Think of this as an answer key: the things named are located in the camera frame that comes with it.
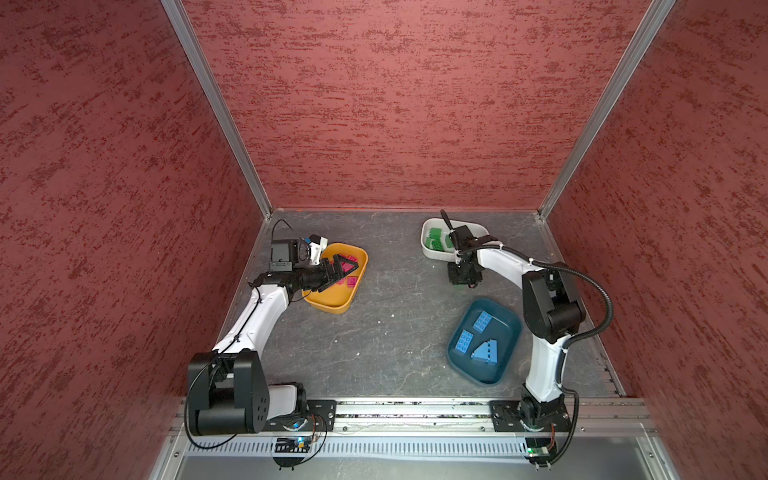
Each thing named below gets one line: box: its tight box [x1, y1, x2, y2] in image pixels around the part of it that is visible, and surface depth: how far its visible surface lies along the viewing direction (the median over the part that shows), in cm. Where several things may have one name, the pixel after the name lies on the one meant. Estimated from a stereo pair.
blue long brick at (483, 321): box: [473, 310, 493, 333], surface depth 91 cm
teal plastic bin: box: [447, 297, 523, 387], surface depth 86 cm
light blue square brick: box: [470, 341, 489, 361], surface depth 85 cm
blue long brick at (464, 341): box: [455, 329, 474, 354], surface depth 87 cm
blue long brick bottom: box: [486, 338, 498, 364], surface depth 84 cm
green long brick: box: [425, 237, 445, 251], surface depth 112 cm
